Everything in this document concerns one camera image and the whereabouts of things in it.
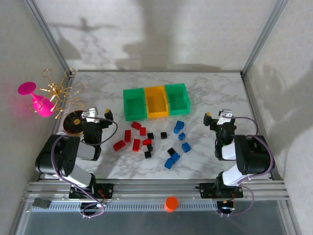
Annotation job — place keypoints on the yellow plastic bin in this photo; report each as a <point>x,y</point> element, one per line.
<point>156,102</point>

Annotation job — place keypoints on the blue lego brick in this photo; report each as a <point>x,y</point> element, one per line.
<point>176,130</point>
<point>186,147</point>
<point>169,163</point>
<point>181,136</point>
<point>176,157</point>
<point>180,124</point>

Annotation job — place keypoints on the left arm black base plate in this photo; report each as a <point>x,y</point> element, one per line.
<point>106,191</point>

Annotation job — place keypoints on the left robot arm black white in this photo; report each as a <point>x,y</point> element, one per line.
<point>61,159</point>

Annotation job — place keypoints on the thin aluminium table rail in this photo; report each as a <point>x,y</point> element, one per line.
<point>156,71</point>

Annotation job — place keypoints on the green plastic bin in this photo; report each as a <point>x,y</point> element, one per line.
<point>134,105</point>
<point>177,100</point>

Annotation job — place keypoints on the pink wine glass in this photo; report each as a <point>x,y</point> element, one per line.
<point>40,105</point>

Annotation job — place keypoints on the aluminium slotted mounting rail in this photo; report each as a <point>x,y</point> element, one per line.
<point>156,189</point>

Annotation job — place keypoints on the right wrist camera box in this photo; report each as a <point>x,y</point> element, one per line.
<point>224,117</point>

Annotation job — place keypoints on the aluminium frame post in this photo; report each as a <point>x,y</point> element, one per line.
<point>263,36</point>
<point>50,39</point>

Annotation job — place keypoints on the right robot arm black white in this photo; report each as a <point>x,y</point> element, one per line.
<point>252,156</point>

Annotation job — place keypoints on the red sloped lego brick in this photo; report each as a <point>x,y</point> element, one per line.
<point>147,141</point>

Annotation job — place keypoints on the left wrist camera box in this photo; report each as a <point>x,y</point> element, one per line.
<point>90,114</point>

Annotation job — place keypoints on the orange cylinder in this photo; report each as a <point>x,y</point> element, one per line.
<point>171,204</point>

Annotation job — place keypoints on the black lego brick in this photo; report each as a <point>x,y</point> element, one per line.
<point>150,135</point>
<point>163,135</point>
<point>147,154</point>
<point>149,147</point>
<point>172,151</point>

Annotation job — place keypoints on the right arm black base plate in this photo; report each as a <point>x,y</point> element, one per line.
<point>207,189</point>

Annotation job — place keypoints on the small black box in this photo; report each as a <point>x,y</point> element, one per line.
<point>41,202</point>

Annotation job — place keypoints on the aluminium side rail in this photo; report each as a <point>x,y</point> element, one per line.
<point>251,98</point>

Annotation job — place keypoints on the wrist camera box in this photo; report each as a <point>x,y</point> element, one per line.
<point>90,114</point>
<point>224,117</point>

